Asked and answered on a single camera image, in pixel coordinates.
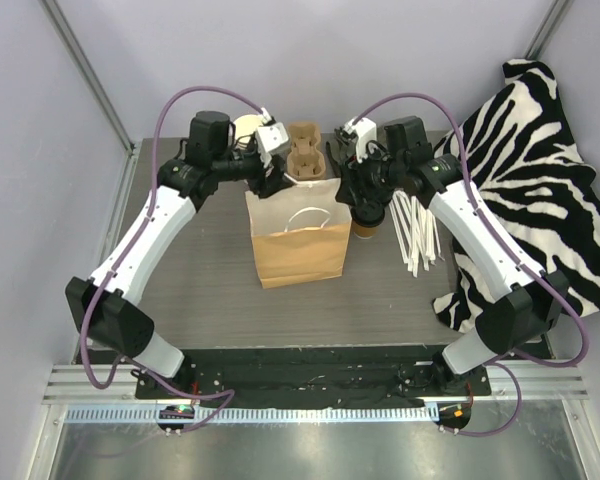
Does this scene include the zebra print blanket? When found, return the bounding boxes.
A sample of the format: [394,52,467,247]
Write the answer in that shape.
[434,59,600,317]

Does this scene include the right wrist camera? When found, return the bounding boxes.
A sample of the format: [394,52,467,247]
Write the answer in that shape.
[343,117,377,163]

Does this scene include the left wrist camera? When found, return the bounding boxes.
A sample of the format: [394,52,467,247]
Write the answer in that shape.
[255,122,290,167]

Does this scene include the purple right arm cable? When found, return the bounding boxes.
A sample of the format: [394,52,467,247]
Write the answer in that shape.
[354,92,591,436]

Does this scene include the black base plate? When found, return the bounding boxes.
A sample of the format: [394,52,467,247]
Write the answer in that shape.
[129,347,494,409]

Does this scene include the stack of pulp cup carriers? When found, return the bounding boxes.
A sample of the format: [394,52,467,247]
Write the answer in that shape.
[287,122,327,181]

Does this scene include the olive green cloth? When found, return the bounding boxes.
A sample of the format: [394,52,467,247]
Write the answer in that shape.
[325,127,390,178]

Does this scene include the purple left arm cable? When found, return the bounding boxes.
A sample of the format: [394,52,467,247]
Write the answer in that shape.
[79,85,276,436]

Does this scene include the black plastic cup lid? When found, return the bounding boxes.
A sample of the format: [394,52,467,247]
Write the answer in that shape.
[351,207,385,228]

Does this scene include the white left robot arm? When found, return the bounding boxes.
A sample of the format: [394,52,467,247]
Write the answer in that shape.
[65,111,290,399]

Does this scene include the brown paper bag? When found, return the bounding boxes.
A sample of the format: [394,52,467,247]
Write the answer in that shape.
[245,178,351,289]

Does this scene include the white cable duct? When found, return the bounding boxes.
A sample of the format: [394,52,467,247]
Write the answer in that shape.
[65,403,439,425]

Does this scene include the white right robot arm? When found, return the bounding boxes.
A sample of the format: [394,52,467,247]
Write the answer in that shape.
[329,116,568,395]

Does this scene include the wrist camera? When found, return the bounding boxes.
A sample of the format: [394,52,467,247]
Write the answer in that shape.
[255,122,290,167]
[343,117,377,163]

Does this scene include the stack of white paper cups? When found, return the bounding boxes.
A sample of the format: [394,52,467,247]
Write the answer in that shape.
[233,114,263,149]

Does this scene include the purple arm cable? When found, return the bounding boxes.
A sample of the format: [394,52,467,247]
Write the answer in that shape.
[79,85,276,436]
[354,92,591,436]

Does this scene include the white wrapped straws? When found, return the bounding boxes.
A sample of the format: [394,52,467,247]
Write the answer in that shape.
[389,190,444,278]

